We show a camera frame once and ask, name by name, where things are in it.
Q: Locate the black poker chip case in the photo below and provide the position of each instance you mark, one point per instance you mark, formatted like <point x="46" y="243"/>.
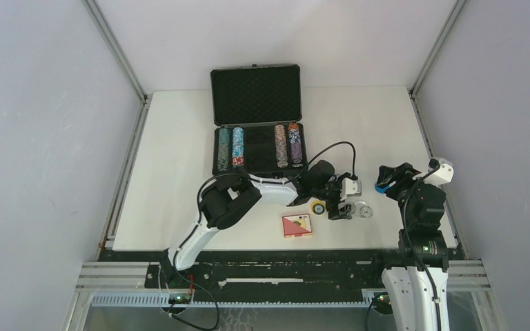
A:
<point x="258" y="98"/>

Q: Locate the red playing card deck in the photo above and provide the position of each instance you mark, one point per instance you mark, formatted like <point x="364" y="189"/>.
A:
<point x="297" y="225"/>

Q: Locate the light blue red chip row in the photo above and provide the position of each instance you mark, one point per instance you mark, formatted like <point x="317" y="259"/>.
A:
<point x="238" y="147"/>

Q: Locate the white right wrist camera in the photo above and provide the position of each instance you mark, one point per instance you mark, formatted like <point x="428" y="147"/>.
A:
<point x="440" y="171"/>

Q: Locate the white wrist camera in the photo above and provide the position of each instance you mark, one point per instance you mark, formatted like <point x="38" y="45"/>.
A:
<point x="351" y="188"/>
<point x="440" y="171"/>

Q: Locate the blue purple poker chip row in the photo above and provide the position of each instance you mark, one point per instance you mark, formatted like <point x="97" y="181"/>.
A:
<point x="295" y="144"/>

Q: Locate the green poker chip row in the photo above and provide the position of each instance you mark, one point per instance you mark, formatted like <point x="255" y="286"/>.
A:
<point x="223" y="153"/>

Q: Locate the white poker chip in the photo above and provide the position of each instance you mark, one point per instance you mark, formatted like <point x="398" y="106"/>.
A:
<point x="348" y="209"/>

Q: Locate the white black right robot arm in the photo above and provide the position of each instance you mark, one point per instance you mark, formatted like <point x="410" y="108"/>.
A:
<point x="416" y="279"/>

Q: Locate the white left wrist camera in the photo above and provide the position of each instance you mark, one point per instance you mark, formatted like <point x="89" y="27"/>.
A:
<point x="351" y="188"/>

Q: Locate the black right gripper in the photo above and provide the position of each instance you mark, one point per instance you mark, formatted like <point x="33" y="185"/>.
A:
<point x="402" y="173"/>

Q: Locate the yellow round blind button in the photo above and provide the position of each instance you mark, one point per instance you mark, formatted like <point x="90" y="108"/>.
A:
<point x="318" y="207"/>

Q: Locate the clear round button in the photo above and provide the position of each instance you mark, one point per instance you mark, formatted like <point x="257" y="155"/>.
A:
<point x="363" y="210"/>

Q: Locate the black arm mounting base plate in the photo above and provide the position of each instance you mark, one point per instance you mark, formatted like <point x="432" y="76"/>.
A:
<point x="283" y="293"/>

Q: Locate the blue round button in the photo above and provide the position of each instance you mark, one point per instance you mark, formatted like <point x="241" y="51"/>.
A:
<point x="381" y="189"/>

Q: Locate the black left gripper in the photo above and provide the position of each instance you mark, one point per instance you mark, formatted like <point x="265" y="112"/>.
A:
<point x="342" y="214"/>

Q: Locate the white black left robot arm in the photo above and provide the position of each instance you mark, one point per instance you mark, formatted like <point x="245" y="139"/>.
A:
<point x="223" y="200"/>

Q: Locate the aluminium frame rail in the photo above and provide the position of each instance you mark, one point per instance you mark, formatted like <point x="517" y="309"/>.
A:
<point x="464" y="276"/>

